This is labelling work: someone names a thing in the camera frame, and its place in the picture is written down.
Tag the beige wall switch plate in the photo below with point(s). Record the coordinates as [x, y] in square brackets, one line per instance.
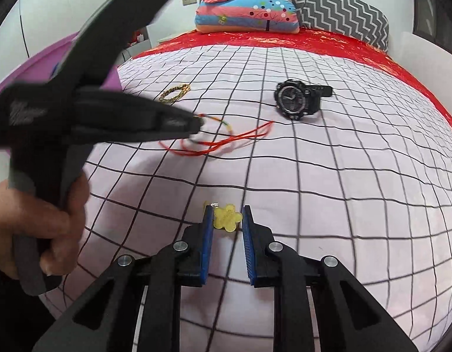
[189, 1]

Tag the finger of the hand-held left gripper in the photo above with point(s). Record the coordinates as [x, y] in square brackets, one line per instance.
[138, 112]
[138, 135]

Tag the dark window frame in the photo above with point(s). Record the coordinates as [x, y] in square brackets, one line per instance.
[431, 14]

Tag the grey chevron pillow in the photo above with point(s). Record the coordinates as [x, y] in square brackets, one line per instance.
[339, 3]

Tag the purple plastic basin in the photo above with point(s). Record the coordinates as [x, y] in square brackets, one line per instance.
[31, 64]

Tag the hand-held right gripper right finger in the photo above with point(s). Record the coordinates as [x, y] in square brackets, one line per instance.
[249, 245]

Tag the red patterned bedsheet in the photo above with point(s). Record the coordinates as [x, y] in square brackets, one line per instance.
[284, 38]

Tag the white wardrobe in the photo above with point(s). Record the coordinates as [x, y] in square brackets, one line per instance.
[50, 3]

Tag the person's left hand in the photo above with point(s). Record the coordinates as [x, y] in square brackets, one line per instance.
[61, 234]

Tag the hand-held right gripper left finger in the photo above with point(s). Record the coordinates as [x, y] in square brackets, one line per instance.
[207, 245]

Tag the colourful striped pillow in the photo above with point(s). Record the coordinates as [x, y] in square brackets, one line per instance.
[244, 14]

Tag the yellow flower charm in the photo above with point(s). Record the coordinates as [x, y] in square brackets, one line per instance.
[226, 218]

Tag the black wrist watch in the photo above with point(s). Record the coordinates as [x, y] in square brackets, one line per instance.
[292, 99]

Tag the white nightstand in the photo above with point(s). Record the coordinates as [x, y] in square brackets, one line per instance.
[167, 40]

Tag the assorted small bottles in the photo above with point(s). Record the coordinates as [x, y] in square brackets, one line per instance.
[137, 38]

